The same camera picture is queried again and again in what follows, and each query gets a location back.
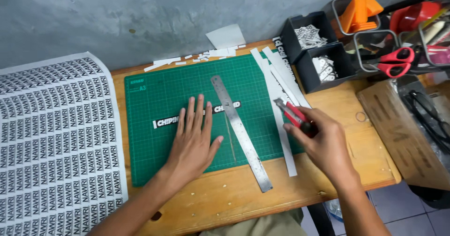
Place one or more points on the orange plastic scrapers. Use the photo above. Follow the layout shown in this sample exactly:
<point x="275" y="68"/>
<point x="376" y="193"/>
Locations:
<point x="358" y="13"/>

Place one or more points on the clear plastic bag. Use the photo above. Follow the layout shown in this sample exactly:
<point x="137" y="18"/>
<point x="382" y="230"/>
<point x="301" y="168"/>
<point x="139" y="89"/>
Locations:
<point x="404" y="85"/>

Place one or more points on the person's khaki trousers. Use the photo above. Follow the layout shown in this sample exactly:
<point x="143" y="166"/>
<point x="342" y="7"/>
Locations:
<point x="260" y="225"/>

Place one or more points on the clear container with stationery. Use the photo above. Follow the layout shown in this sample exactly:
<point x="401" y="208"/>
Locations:
<point x="434" y="43"/>

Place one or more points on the narrow white paper strip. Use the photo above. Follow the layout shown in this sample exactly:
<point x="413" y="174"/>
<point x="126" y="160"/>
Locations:
<point x="258" y="57"/>

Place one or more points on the steel ruler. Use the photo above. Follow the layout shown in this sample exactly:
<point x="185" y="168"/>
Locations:
<point x="242" y="137"/>

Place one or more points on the pile of white paper scraps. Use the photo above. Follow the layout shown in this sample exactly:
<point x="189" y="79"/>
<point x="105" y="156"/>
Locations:
<point x="211" y="53"/>

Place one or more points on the person's left hand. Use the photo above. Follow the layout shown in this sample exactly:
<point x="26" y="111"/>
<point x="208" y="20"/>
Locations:
<point x="191" y="148"/>

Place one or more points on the clear container with metal rim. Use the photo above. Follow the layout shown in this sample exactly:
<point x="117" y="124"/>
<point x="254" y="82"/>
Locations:
<point x="334" y="11"/>
<point x="369" y="46"/>

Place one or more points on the rubber band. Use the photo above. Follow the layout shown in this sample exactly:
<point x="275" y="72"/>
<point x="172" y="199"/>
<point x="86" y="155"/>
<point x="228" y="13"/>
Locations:
<point x="356" y="116"/>

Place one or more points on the white strip with black print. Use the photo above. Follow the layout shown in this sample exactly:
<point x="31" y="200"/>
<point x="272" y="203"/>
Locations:
<point x="285" y="65"/>

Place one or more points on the brown wooden board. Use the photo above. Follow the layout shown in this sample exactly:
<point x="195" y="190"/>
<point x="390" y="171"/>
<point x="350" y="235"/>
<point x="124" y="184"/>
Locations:
<point x="397" y="137"/>

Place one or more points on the person's right hand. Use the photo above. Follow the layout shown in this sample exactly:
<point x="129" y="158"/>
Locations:
<point x="325" y="144"/>

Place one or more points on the black open box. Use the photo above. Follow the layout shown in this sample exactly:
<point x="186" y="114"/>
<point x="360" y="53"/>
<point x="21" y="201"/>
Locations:
<point x="309" y="78"/>
<point x="291" y="43"/>

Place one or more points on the green cutting mat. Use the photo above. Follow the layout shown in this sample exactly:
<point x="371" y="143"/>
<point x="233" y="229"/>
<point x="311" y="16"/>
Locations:
<point x="158" y="155"/>

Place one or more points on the red utility knife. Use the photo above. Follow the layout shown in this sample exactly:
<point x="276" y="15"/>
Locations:
<point x="294" y="114"/>

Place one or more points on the black printed sticker strip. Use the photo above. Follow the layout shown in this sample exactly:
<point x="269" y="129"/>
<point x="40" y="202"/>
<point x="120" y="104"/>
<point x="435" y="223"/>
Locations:
<point x="165" y="122"/>

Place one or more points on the wide white paper strip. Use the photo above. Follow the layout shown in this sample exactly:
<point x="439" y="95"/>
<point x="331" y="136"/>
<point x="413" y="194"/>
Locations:
<point x="281" y="71"/>

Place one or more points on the white paper piece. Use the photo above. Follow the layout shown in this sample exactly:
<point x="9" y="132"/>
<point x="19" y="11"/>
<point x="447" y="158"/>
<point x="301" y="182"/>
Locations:
<point x="225" y="36"/>

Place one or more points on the black eyeglasses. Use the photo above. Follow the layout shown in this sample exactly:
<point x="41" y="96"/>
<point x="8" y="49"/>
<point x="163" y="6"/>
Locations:
<point x="427" y="116"/>

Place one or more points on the long white paper strip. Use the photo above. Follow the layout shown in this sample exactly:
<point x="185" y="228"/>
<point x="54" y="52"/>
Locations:
<point x="286" y="148"/>

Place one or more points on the pile of cut stickers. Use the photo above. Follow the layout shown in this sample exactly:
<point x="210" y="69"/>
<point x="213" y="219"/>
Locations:
<point x="309" y="36"/>
<point x="325" y="69"/>

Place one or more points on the red plastic tool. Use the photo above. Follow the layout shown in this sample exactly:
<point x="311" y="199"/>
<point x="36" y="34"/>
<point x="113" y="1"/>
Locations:
<point x="411" y="16"/>

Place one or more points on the large printed sticker sheet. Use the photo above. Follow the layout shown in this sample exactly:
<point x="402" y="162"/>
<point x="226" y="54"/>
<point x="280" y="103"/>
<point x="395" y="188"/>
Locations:
<point x="52" y="148"/>

